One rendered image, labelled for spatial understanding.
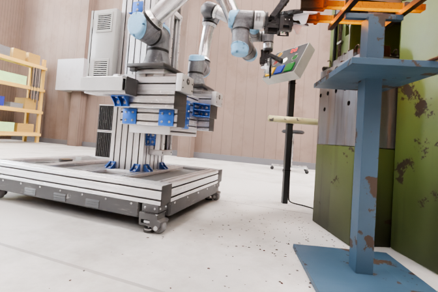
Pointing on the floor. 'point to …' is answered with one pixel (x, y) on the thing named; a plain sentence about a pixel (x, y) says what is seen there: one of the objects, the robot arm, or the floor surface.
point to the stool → (292, 154)
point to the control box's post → (287, 145)
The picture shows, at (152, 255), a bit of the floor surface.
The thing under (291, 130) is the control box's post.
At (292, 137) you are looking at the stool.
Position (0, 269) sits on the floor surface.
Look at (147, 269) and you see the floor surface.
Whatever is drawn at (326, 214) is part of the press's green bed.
